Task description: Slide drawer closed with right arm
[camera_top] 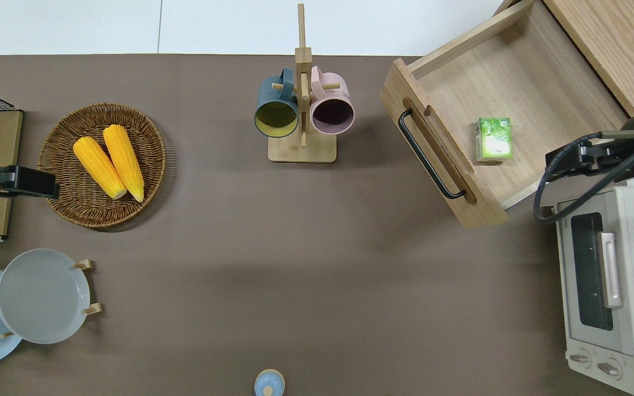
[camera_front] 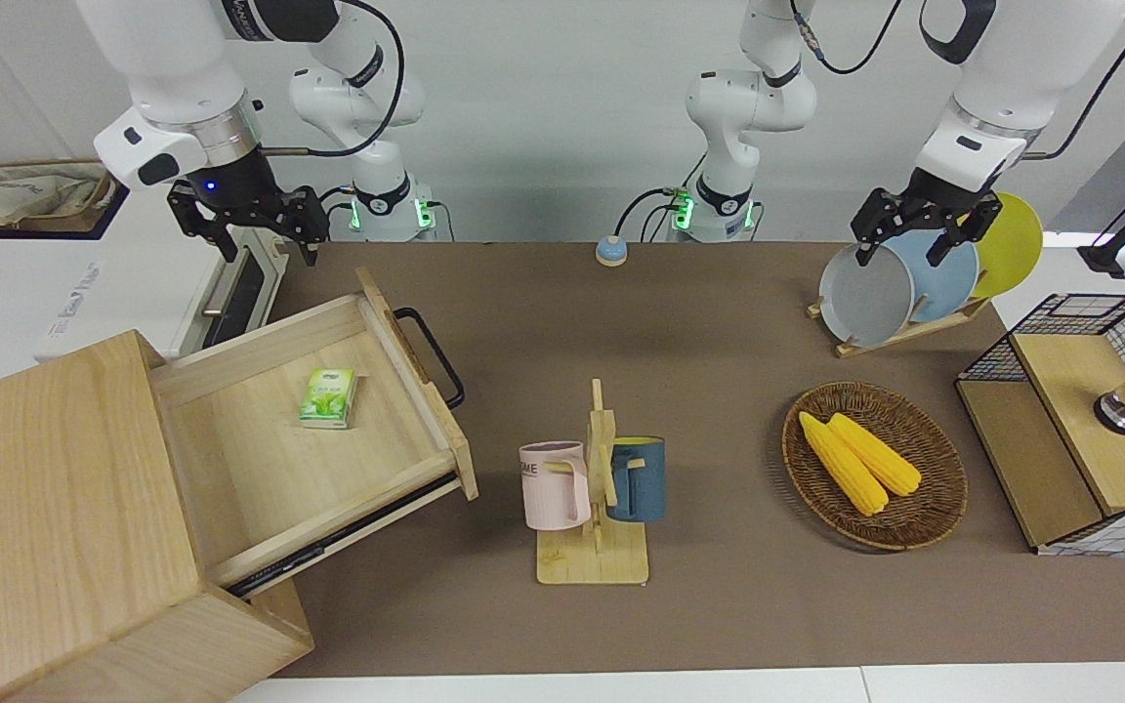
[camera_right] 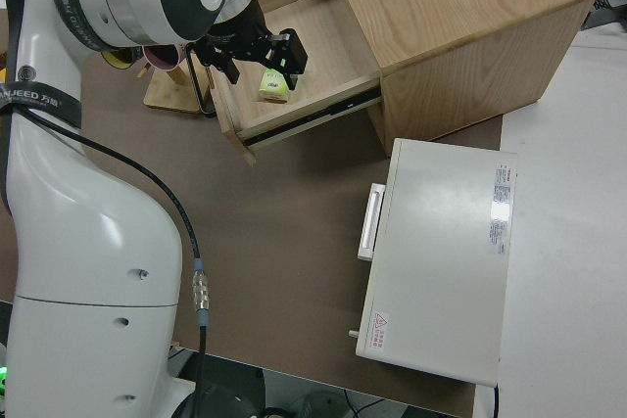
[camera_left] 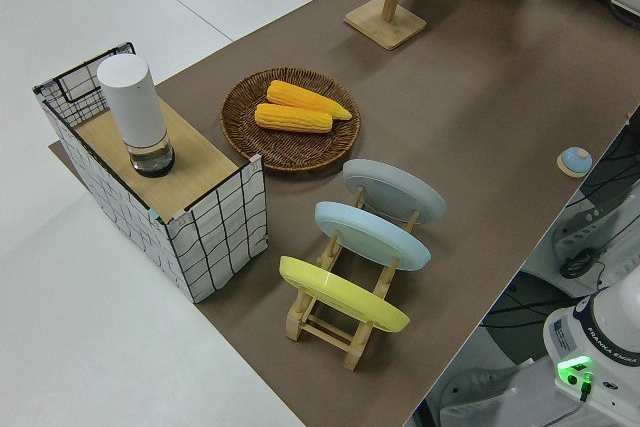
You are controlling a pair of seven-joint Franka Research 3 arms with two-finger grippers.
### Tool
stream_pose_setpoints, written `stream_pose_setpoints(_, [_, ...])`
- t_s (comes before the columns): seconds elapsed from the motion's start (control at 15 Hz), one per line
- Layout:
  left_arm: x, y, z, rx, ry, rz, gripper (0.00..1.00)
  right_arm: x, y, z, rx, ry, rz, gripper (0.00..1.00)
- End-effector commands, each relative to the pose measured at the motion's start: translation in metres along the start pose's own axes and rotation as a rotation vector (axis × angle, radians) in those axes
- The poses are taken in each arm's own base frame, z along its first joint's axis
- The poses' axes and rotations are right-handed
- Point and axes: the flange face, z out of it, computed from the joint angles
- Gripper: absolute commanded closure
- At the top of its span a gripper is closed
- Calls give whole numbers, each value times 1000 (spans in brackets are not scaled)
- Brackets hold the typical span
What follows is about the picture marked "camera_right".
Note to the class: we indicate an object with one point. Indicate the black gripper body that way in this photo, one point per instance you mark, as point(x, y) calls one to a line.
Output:
point(237, 41)

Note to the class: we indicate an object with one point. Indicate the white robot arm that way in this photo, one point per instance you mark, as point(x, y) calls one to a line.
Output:
point(88, 242)

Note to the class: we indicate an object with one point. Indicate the light wooden drawer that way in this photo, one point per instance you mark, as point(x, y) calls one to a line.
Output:
point(323, 46)

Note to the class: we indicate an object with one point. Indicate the white countertop oven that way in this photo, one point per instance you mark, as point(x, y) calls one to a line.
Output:
point(441, 261)

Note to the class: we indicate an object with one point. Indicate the pink mug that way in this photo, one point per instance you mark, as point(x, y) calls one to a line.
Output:
point(164, 57)

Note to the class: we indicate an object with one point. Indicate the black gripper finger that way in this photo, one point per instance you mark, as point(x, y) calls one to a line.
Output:
point(230, 70)
point(295, 58)

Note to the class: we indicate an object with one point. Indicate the brown table mat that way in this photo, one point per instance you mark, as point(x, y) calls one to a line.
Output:
point(294, 251)

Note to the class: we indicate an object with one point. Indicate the dark blue mug yellow inside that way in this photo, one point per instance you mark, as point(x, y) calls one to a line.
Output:
point(120, 58)

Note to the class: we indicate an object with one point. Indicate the light wooden cabinet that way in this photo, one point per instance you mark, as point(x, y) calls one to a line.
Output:
point(465, 21)

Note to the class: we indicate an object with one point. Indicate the small green carton box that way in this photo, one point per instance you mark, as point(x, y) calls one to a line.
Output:
point(273, 87)

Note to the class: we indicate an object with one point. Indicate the wooden mug rack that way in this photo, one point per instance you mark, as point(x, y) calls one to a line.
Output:
point(171, 95)

